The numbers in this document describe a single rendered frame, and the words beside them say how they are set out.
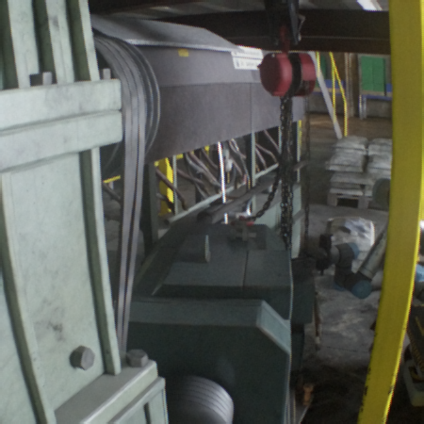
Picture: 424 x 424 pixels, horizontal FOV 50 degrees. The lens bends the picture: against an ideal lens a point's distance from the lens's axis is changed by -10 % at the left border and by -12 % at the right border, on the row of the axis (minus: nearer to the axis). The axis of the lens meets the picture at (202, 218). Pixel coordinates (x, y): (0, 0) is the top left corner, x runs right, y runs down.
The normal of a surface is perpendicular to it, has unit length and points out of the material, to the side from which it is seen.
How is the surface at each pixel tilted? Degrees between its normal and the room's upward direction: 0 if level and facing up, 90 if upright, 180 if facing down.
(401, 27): 90
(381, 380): 90
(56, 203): 90
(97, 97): 90
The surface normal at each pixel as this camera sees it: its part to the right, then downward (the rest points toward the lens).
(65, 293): 0.89, 0.11
